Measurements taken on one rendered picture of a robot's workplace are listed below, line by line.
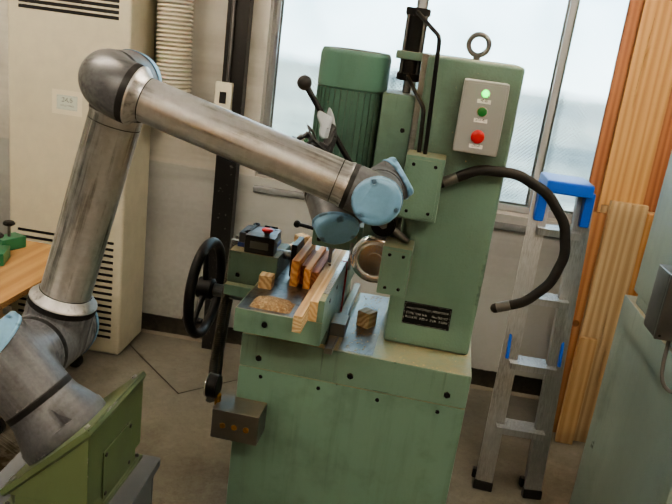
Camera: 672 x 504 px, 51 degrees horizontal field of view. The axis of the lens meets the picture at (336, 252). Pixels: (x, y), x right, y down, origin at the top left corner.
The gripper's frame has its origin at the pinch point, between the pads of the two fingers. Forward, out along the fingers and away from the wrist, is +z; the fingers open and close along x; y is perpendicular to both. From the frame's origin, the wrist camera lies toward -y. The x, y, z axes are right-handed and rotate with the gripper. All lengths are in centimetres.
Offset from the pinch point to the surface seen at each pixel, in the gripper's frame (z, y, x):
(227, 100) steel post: 121, -58, 53
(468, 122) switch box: -16.9, -12.6, -32.4
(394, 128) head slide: -4.0, -12.9, -16.6
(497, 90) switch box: -15.4, -10.9, -41.3
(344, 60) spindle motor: 7.6, 3.4, -16.2
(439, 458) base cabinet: -63, -59, 19
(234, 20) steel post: 138, -40, 31
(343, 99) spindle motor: 3.2, -2.3, -10.6
